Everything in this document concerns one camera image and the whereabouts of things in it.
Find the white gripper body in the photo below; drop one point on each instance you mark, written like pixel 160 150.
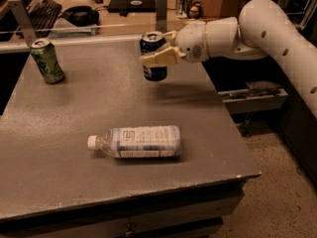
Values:
pixel 190 43

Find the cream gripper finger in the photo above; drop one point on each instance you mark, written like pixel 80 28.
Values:
pixel 166 57
pixel 170 38

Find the blue pepsi can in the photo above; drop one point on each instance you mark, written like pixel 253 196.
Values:
pixel 151 42

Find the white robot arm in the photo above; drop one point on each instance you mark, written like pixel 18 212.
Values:
pixel 262 29

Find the clear plastic water bottle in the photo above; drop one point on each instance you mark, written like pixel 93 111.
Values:
pixel 138 142

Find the green soda can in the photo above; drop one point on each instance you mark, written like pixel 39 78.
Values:
pixel 43 52

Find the cans on back desk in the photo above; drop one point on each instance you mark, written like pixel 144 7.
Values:
pixel 181 8

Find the black laptop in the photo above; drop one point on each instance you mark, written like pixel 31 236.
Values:
pixel 116 6

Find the black headphones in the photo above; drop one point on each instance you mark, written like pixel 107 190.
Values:
pixel 81 16

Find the black keyboard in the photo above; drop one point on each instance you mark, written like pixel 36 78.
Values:
pixel 43 16

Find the grey metal bracket centre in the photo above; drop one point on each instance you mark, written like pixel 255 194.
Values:
pixel 161 15

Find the grey drawer rail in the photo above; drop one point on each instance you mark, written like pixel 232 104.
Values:
pixel 254 97

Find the grey metal bracket left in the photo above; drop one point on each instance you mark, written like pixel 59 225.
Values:
pixel 21 14

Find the drawer handle knob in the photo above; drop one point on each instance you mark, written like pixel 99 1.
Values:
pixel 130 232

